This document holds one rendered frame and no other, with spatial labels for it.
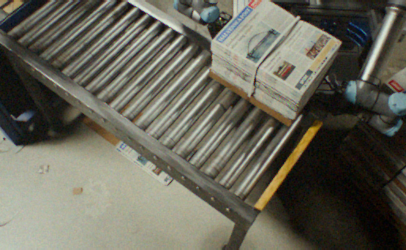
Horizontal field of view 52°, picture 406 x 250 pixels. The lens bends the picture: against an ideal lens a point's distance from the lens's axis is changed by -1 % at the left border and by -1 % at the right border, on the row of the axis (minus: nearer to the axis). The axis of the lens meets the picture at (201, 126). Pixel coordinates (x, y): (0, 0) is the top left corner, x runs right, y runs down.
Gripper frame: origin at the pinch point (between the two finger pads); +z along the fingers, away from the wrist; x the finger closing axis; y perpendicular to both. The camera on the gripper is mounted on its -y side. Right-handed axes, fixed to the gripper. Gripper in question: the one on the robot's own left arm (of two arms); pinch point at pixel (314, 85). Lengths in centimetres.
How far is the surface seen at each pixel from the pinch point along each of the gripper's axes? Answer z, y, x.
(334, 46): -0.4, 23.8, -1.0
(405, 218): -67, -56, -1
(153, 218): 36, -79, 68
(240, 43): 26.7, 24.0, 18.5
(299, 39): 11.1, 23.7, 3.7
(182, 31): 58, 1, 11
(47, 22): 108, 1, 43
